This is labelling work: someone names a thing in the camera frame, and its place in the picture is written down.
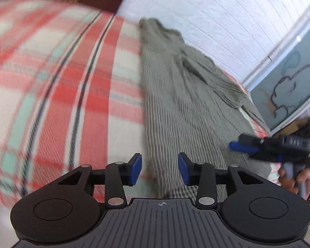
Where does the person's right hand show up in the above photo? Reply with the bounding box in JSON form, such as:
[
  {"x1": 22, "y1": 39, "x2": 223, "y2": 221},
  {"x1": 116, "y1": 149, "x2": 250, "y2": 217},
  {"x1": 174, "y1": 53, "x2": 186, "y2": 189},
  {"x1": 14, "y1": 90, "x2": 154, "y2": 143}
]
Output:
[{"x1": 278, "y1": 164, "x2": 310, "y2": 195}]

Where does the grey striped sweater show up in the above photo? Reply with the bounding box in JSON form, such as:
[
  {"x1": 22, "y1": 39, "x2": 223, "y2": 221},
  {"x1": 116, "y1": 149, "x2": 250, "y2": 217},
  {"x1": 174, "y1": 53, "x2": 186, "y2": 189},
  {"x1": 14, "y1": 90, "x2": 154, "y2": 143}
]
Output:
[{"x1": 138, "y1": 18, "x2": 272, "y2": 199}]

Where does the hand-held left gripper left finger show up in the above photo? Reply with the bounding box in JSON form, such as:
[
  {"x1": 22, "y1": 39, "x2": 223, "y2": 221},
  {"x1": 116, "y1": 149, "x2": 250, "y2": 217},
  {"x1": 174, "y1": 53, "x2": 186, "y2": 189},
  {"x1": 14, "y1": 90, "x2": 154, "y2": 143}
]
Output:
[{"x1": 57, "y1": 153, "x2": 143, "y2": 208}]

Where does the frosted door with cartoon drawing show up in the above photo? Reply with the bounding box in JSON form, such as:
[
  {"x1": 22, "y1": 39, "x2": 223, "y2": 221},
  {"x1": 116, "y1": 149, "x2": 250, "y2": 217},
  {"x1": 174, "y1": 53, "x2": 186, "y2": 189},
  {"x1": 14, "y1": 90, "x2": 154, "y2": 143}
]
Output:
[{"x1": 248, "y1": 5, "x2": 310, "y2": 132}]

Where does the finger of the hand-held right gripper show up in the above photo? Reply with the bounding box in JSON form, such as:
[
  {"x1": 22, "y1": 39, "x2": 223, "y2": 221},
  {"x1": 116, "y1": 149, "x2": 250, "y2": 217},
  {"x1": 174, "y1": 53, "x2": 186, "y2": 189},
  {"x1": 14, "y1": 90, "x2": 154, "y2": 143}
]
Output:
[
  {"x1": 248, "y1": 148, "x2": 285, "y2": 164},
  {"x1": 229, "y1": 134, "x2": 265, "y2": 154}
]

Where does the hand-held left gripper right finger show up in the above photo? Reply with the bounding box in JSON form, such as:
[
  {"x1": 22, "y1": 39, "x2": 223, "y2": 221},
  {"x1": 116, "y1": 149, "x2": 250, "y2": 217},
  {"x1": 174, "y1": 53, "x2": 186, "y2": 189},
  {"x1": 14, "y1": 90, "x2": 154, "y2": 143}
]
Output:
[{"x1": 178, "y1": 152, "x2": 251, "y2": 209}]

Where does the red plaid blanket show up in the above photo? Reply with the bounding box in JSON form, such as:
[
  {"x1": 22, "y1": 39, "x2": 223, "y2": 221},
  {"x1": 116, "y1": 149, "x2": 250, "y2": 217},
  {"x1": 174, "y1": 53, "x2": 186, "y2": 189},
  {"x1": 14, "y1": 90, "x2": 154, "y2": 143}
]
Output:
[{"x1": 0, "y1": 0, "x2": 282, "y2": 210}]

